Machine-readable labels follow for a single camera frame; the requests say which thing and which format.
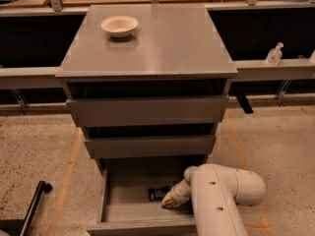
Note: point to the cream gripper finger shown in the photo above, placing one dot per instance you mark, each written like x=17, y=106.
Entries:
x=169, y=202

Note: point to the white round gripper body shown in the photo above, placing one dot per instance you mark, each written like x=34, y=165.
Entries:
x=177, y=195

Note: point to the dark rxbar blueberry bar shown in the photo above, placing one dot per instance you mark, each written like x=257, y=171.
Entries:
x=157, y=194

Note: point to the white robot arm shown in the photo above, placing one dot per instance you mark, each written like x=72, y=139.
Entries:
x=215, y=192

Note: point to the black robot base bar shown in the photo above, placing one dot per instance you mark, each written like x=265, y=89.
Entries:
x=20, y=227

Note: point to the grey bottom drawer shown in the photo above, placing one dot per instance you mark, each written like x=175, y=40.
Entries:
x=125, y=205

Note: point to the grey drawer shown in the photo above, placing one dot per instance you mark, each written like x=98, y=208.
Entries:
x=150, y=146
x=114, y=112
x=125, y=205

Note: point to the grey middle drawer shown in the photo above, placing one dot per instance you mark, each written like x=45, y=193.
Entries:
x=150, y=146

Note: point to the grey top drawer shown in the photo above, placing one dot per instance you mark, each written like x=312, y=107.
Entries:
x=114, y=112

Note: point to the grey drawer cabinet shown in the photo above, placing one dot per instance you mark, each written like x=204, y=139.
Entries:
x=147, y=81

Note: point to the clear pump sanitizer bottle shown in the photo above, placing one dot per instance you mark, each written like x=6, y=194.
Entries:
x=274, y=56

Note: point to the white ceramic bowl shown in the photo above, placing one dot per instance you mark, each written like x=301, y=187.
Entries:
x=119, y=26

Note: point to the black bracket under rail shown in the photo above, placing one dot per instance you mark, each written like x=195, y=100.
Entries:
x=244, y=103

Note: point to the grey metal rail frame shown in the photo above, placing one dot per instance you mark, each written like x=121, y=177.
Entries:
x=29, y=76

